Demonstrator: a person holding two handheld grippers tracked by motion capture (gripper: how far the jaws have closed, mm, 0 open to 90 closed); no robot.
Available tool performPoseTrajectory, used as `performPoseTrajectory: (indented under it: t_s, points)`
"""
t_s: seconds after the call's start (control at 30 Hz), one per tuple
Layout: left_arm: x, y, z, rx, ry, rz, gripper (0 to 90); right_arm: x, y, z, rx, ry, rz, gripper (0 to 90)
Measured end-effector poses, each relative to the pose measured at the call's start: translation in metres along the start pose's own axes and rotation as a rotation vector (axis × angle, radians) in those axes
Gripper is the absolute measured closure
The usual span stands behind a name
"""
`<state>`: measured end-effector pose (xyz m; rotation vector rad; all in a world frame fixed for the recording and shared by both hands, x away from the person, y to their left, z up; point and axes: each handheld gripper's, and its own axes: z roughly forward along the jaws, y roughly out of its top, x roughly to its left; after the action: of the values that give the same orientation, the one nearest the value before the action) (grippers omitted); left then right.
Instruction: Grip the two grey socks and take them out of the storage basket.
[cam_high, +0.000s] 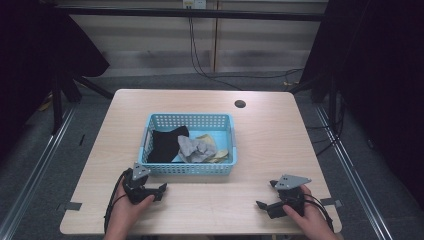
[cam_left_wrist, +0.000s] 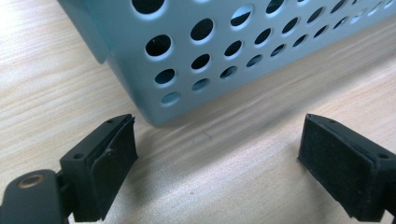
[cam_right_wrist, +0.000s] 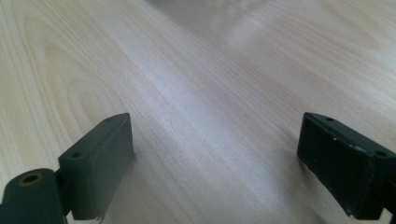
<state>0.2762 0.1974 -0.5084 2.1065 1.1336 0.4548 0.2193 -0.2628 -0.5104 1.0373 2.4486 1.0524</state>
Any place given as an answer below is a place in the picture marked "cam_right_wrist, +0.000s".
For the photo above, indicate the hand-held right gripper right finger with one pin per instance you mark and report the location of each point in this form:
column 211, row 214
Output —
column 342, row 168

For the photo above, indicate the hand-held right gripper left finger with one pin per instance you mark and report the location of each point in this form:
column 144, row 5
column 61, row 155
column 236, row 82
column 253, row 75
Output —
column 96, row 168

